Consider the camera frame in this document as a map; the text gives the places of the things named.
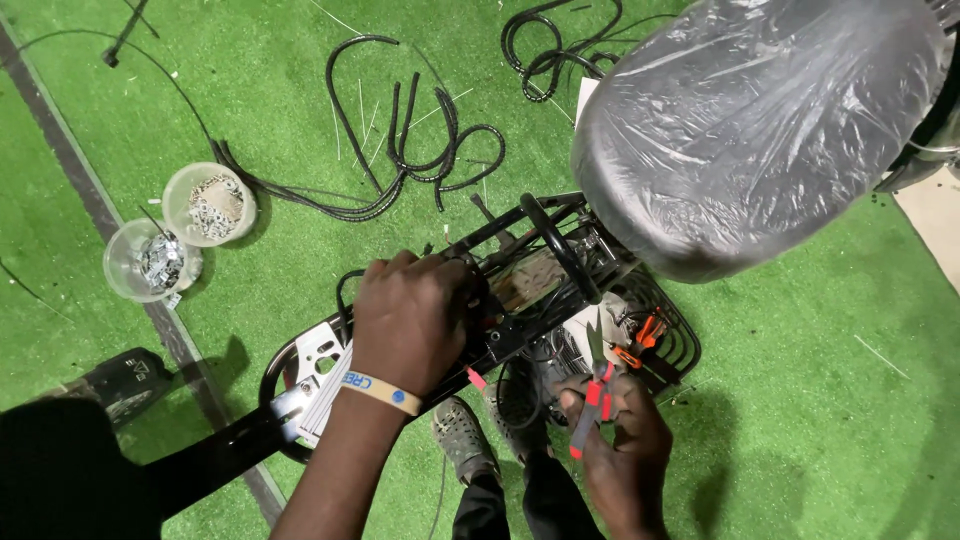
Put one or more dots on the plastic wrapped black seat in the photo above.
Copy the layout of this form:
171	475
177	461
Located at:
757	127

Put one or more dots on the yellow rubber wristband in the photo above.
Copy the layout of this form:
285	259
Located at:
382	390

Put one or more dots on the clear tub of metal clips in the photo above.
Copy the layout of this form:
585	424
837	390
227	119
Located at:
152	261

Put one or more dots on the clear tub of washers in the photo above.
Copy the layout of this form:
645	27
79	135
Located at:
210	204

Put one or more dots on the person's left fingers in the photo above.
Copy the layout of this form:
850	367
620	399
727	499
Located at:
424	262

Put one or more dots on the person's grey right shoe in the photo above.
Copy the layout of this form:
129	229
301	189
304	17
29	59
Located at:
521	420

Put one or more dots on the person's right hand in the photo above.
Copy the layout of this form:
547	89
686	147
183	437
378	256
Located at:
626	442

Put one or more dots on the black metal scooter frame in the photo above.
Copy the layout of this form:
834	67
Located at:
480	315

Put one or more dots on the black battery charger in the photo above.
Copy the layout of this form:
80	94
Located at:
124	382

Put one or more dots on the person's left hand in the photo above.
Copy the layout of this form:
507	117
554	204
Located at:
409	322

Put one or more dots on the person's grey left shoe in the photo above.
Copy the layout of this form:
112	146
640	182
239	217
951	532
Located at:
463	439

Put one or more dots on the person's grey shoe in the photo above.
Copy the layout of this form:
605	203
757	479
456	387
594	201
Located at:
463	439
521	420

